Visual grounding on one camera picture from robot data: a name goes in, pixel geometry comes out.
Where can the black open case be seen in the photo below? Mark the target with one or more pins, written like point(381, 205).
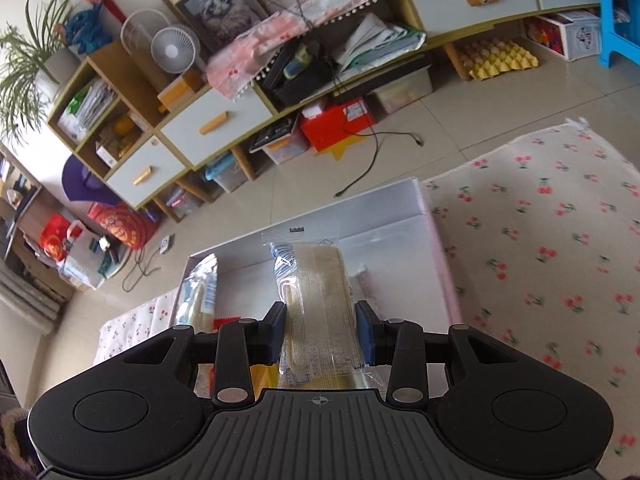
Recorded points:
point(300, 87)

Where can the cherry print cloth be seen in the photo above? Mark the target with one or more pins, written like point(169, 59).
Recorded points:
point(550, 235)

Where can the round red bag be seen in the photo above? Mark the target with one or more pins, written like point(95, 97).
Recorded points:
point(125, 225)

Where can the stack of papers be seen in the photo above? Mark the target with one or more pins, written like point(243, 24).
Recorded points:
point(90, 107)

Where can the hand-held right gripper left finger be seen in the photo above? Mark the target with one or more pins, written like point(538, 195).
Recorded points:
point(277, 330)

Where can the framed raccoon picture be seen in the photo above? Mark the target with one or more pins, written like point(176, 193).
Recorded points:
point(220, 5)

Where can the blue plastic stool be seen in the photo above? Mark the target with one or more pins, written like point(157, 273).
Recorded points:
point(612, 20)

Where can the white toy box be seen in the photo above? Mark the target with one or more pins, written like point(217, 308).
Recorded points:
point(580, 35)

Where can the pile of papers and bags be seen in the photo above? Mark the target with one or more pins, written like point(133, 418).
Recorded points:
point(375, 40)

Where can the pink cloth cabinet cover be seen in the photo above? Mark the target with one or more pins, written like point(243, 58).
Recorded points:
point(250, 45)

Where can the white power adapter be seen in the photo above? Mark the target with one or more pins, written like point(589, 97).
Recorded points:
point(166, 244)

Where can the small white desk fan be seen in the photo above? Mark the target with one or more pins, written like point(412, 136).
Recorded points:
point(175, 50)

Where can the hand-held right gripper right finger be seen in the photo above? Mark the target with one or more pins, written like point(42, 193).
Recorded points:
point(365, 332)

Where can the wooden cabinet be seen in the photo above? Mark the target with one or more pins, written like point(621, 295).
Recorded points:
point(107, 60)

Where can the orange cardboard box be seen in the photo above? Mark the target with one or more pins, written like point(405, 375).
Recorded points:
point(175, 92)

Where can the purple hat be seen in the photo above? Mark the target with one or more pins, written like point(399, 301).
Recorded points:
point(82, 180)

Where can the red and white shopping bag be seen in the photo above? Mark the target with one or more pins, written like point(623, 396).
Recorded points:
point(57, 235)

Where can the blue plush toy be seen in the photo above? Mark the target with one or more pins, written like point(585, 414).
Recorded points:
point(85, 30)

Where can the yellow egg tray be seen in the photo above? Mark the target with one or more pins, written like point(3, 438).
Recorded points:
point(500, 60)

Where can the clear packet with blue print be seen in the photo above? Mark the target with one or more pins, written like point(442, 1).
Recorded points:
point(197, 295)

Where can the pink cardboard box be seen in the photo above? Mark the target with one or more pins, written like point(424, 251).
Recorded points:
point(390, 220)

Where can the small clear storage bin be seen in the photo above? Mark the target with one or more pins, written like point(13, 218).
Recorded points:
point(182, 202)

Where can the clear bin with black frame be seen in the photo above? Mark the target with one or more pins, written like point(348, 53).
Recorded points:
point(285, 147)

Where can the green potted plant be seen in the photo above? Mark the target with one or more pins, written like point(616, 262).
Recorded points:
point(30, 60)

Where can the blue lid storage bin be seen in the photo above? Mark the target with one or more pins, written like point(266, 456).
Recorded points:
point(225, 172)

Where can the long clear wafer packet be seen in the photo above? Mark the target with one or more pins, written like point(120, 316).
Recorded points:
point(320, 285)

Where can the red cardboard box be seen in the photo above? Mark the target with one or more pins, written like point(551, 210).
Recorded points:
point(330, 127)

